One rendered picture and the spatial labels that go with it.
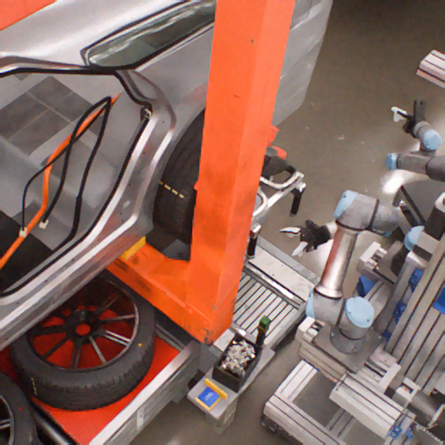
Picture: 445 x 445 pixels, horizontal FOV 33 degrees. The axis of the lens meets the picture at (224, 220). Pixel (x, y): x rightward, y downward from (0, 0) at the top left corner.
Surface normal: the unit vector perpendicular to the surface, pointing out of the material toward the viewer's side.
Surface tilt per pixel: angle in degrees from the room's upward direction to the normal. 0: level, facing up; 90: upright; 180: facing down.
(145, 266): 0
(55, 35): 38
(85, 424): 0
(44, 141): 6
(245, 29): 90
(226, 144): 90
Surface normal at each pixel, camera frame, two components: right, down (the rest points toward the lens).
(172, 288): -0.62, 0.56
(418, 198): 0.10, -0.64
